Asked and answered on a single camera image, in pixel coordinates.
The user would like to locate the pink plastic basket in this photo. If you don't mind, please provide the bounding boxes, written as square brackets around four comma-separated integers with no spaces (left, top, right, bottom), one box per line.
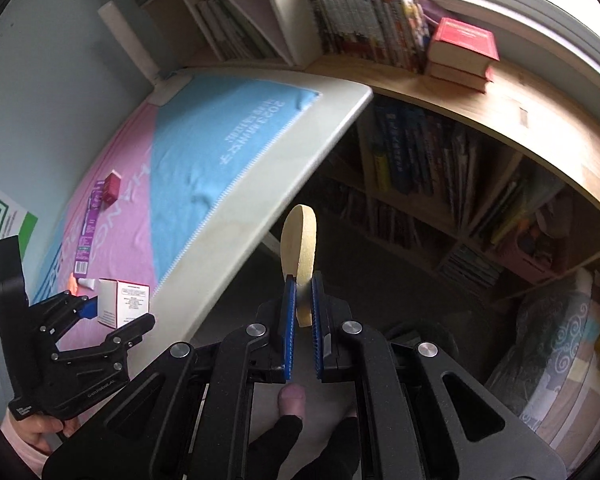
[510,230,561,283]

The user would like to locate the white wooden shelf unit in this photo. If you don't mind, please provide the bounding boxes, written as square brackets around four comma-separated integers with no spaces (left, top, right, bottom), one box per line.
[140,0,331,68]

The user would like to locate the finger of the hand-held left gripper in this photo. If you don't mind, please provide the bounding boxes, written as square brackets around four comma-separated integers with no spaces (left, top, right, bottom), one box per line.
[55,312,156,364]
[30,292,99,344]

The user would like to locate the white window frame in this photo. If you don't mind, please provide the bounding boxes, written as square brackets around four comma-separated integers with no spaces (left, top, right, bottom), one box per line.
[420,0,600,63]

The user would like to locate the pink and blue printed blanket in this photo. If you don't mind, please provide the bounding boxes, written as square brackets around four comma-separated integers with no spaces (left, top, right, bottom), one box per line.
[32,72,323,356]

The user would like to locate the white and red carton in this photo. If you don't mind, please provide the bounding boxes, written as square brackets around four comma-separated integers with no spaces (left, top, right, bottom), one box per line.
[96,278,151,330]

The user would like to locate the person's left forearm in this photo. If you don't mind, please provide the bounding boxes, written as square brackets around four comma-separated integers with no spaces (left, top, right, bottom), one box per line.
[0,407,48,473]

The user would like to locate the assorted shelved books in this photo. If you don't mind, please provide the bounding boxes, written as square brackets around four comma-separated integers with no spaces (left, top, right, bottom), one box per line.
[322,99,571,291]

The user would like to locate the folded patterned quilt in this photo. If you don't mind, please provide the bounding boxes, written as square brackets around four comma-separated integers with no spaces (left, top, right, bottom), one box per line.
[485,267,600,456]

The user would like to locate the purple toothbrush box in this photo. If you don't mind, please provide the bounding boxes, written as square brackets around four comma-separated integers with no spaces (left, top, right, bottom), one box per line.
[72,180,106,276]

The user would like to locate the yellow round sponge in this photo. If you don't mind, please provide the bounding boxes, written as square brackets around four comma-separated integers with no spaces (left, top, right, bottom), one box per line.
[280,204,318,328]

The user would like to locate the row of colourful books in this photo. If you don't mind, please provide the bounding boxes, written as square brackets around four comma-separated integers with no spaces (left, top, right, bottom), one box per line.
[300,0,431,73]

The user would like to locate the row of thin books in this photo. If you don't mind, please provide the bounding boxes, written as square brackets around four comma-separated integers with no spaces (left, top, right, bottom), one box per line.
[196,0,276,61]

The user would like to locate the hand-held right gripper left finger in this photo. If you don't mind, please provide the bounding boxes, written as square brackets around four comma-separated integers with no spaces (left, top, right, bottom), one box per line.
[42,275,301,480]

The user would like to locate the low wooden bookcase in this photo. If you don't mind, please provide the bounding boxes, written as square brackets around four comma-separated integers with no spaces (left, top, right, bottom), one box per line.
[305,55,600,301]

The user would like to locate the person's left hand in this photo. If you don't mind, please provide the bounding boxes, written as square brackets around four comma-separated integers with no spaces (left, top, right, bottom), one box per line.
[24,417,81,455]

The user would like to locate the thick red book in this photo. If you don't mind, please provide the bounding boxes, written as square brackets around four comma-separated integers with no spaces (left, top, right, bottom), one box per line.
[426,16,501,77]

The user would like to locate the dark red small box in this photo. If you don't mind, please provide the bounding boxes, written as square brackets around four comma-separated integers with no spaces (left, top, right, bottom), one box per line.
[102,172,123,206]

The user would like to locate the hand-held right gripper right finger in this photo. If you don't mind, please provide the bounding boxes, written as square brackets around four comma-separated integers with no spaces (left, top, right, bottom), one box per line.
[310,271,566,480]

